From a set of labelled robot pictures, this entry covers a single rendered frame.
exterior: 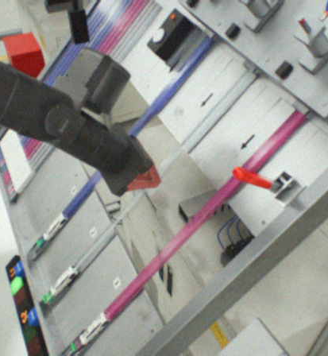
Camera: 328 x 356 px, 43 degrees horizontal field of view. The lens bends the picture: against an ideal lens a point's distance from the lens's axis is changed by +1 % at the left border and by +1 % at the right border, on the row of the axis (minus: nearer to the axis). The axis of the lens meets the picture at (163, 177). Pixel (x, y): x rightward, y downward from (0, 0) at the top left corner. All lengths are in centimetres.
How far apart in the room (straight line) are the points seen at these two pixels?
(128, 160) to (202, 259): 43
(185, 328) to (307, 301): 41
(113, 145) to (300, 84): 24
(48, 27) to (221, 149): 138
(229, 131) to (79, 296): 37
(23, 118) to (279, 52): 31
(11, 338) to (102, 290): 95
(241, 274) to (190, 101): 29
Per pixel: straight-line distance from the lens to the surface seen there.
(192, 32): 72
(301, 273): 97
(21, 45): 141
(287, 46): 54
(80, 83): 50
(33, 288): 80
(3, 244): 184
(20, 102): 42
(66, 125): 47
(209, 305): 56
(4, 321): 165
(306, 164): 53
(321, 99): 49
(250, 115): 60
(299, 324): 90
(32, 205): 91
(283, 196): 52
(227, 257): 91
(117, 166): 56
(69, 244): 78
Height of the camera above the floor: 140
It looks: 45 degrees down
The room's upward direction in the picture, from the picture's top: straight up
